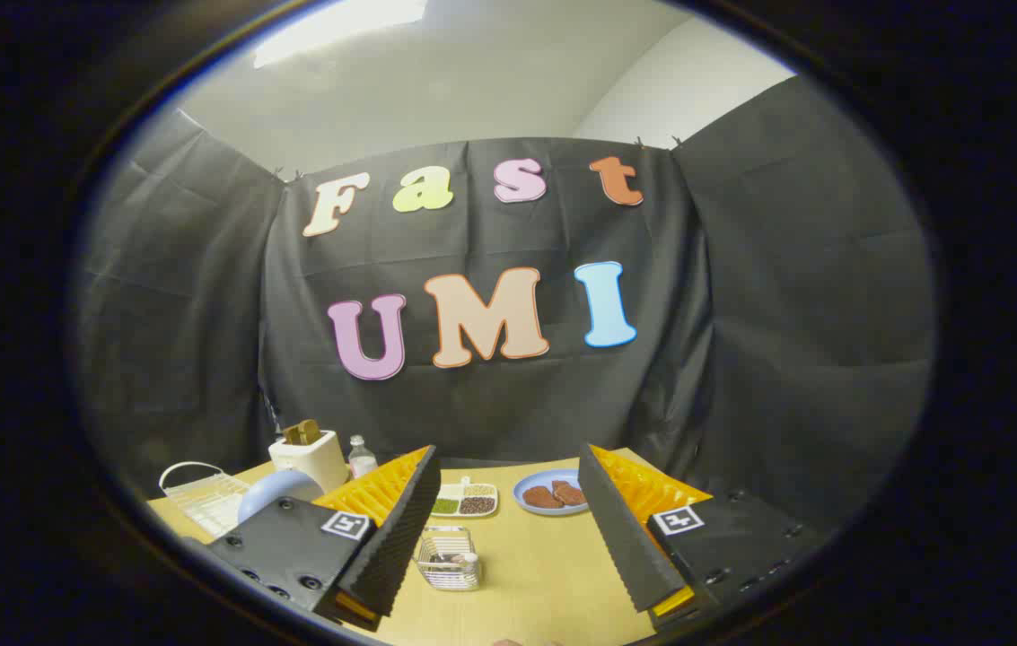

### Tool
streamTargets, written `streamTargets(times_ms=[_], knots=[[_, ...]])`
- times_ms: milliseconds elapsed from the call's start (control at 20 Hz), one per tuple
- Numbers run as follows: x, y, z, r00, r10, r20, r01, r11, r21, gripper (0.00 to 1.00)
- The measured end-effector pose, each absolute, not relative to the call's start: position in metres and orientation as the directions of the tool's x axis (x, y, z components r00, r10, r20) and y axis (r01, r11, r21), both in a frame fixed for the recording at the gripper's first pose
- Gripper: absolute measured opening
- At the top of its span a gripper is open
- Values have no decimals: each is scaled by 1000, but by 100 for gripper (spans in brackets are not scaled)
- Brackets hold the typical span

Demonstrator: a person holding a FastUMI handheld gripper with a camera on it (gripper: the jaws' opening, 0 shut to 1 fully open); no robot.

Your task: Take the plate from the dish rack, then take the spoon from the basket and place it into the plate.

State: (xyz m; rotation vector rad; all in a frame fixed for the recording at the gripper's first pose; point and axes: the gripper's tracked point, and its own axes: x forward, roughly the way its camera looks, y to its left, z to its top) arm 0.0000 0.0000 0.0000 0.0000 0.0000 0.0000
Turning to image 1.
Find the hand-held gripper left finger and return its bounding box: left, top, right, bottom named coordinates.
left=203, top=444, right=443, bottom=633

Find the white divided tray with beans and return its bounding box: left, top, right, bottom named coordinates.
left=430, top=476, right=500, bottom=519

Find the white toaster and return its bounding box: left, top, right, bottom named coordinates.
left=268, top=431, right=350, bottom=493

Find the black backdrop cloth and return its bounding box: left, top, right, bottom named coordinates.
left=75, top=76, right=936, bottom=539

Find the small clear bottle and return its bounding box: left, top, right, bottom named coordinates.
left=347, top=435, right=380, bottom=479

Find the blue plate with patties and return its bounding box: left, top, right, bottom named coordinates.
left=513, top=468, right=592, bottom=518

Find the light blue plate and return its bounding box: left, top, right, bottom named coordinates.
left=237, top=469, right=327, bottom=527

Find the wire mesh basket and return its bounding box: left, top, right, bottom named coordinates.
left=415, top=526, right=483, bottom=592

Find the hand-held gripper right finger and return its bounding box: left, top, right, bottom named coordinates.
left=576, top=442, right=832, bottom=633

